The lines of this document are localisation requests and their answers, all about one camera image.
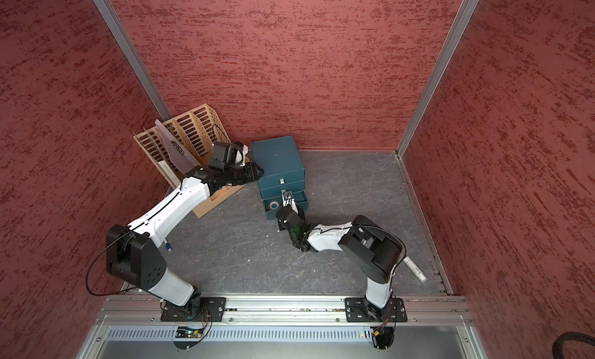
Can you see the beige plastic file organizer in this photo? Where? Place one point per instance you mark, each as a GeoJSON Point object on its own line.
{"type": "Point", "coordinates": [202, 133]}

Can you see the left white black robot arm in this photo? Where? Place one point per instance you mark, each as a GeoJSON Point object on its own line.
{"type": "Point", "coordinates": [132, 251]}

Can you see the grey translucent folder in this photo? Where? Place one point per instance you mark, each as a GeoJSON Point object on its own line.
{"type": "Point", "coordinates": [182, 159]}

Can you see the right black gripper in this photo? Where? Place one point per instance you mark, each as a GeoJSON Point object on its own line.
{"type": "Point", "coordinates": [282, 225]}

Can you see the aluminium front rail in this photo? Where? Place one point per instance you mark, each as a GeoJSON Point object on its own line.
{"type": "Point", "coordinates": [277, 318]}

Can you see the teal three drawer cabinet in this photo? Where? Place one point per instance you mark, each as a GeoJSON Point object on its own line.
{"type": "Point", "coordinates": [283, 170]}

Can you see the aluminium corner post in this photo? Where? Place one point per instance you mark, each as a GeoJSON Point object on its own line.
{"type": "Point", "coordinates": [118, 31]}
{"type": "Point", "coordinates": [456, 31]}

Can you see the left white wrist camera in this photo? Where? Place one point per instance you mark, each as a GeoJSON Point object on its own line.
{"type": "Point", "coordinates": [241, 151]}

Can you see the white beige paper folder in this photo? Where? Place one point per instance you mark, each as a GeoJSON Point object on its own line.
{"type": "Point", "coordinates": [162, 165]}

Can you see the right aluminium corner post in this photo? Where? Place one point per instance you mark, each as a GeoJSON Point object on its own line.
{"type": "Point", "coordinates": [456, 31]}

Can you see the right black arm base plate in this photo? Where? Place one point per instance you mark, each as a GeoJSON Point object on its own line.
{"type": "Point", "coordinates": [360, 310]}

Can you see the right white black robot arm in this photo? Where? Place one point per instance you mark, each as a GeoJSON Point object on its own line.
{"type": "Point", "coordinates": [375, 251]}

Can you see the left aluminium corner post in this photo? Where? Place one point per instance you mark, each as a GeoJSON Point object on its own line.
{"type": "Point", "coordinates": [118, 31]}

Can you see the white marker tube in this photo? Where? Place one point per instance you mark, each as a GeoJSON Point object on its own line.
{"type": "Point", "coordinates": [419, 274]}

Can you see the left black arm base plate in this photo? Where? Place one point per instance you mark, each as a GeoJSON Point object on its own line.
{"type": "Point", "coordinates": [201, 309]}

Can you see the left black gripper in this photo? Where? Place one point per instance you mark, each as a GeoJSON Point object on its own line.
{"type": "Point", "coordinates": [252, 173]}

